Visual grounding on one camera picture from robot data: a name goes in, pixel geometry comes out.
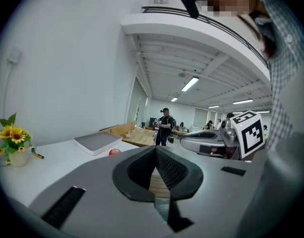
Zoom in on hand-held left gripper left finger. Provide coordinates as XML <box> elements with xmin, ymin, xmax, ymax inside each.
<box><xmin>112</xmin><ymin>146</ymin><xmax>157</xmax><ymax>203</ymax></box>

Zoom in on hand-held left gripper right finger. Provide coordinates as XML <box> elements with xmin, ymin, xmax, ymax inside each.
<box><xmin>154</xmin><ymin>146</ymin><xmax>204</xmax><ymax>200</ymax></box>

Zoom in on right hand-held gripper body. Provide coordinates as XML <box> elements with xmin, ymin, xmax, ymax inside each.
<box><xmin>179</xmin><ymin>110</ymin><xmax>266</xmax><ymax>161</ymax></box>

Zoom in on gray rectangular tray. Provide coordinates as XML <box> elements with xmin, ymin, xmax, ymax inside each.
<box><xmin>73</xmin><ymin>131</ymin><xmax>123</xmax><ymax>157</ymax></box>

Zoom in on wooden table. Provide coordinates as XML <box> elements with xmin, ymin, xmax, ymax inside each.
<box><xmin>122</xmin><ymin>126</ymin><xmax>158</xmax><ymax>147</ymax></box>

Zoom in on tan cardboard box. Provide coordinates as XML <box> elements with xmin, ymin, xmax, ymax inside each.
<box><xmin>100</xmin><ymin>121</ymin><xmax>137</xmax><ymax>140</ymax></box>

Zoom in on checked shirt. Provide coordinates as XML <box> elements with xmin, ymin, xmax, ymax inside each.
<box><xmin>248</xmin><ymin>0</ymin><xmax>304</xmax><ymax>151</ymax></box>

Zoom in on yellow utility knife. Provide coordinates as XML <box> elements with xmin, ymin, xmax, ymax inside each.
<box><xmin>31</xmin><ymin>147</ymin><xmax>45</xmax><ymax>160</ymax></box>

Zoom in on artificial sunflowers in white vase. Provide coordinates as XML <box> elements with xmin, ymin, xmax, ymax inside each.
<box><xmin>0</xmin><ymin>112</ymin><xmax>34</xmax><ymax>168</ymax></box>

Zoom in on black balcony railing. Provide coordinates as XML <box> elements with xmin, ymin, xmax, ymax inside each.
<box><xmin>141</xmin><ymin>5</ymin><xmax>270</xmax><ymax>69</ymax></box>

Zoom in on black head-mounted camera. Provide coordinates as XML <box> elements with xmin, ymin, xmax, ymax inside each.
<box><xmin>177</xmin><ymin>0</ymin><xmax>205</xmax><ymax>19</ymax></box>

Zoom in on white wall box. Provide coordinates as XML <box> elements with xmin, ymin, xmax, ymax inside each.
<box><xmin>6</xmin><ymin>48</ymin><xmax>22</xmax><ymax>65</ymax></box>

